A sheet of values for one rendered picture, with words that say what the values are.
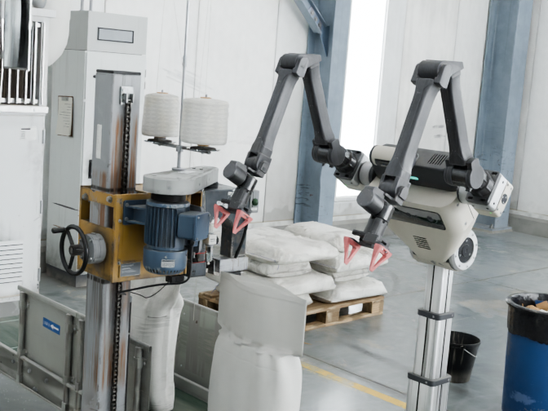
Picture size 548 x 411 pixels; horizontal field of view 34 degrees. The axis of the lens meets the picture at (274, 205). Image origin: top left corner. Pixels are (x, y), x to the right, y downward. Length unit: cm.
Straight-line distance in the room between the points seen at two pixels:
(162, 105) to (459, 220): 114
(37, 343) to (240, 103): 499
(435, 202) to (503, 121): 865
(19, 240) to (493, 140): 724
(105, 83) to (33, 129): 289
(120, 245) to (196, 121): 51
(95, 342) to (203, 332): 84
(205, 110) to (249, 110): 576
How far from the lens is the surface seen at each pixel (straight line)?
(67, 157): 722
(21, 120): 596
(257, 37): 883
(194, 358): 410
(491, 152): 1180
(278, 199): 922
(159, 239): 303
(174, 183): 297
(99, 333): 327
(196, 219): 297
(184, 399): 392
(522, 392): 511
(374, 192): 254
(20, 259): 611
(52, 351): 408
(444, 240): 320
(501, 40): 1181
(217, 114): 307
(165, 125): 328
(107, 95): 314
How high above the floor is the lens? 179
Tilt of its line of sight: 8 degrees down
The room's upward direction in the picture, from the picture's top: 4 degrees clockwise
